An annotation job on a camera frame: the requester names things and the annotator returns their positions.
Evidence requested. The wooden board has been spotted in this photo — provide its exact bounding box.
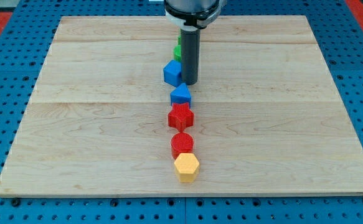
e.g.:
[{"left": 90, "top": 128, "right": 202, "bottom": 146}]
[{"left": 0, "top": 16, "right": 363, "bottom": 198}]

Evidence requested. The green cylinder block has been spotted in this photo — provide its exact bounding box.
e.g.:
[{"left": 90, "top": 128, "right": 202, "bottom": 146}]
[{"left": 173, "top": 45, "right": 181, "bottom": 62}]

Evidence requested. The blue triangle block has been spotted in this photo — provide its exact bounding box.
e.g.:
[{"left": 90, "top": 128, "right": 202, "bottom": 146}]
[{"left": 170, "top": 83, "right": 192, "bottom": 107}]

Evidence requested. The blue cube block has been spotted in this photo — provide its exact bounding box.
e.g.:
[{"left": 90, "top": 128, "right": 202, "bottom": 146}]
[{"left": 163, "top": 60, "right": 182, "bottom": 87}]

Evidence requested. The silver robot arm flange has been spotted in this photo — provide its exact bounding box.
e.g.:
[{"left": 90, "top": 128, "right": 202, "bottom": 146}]
[{"left": 164, "top": 0, "right": 227, "bottom": 32}]

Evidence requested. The yellow hexagon block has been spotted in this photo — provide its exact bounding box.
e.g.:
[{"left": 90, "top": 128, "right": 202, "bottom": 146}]
[{"left": 174, "top": 153, "right": 200, "bottom": 183}]

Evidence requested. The red cylinder block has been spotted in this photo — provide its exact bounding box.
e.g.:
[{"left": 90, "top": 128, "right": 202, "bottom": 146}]
[{"left": 171, "top": 133, "right": 194, "bottom": 159}]

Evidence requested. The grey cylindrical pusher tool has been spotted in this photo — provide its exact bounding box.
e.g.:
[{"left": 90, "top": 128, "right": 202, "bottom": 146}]
[{"left": 181, "top": 30, "right": 200, "bottom": 85}]

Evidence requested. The red star block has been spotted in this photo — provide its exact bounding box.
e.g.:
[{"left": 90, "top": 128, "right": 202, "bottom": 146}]
[{"left": 167, "top": 102, "right": 194, "bottom": 133}]

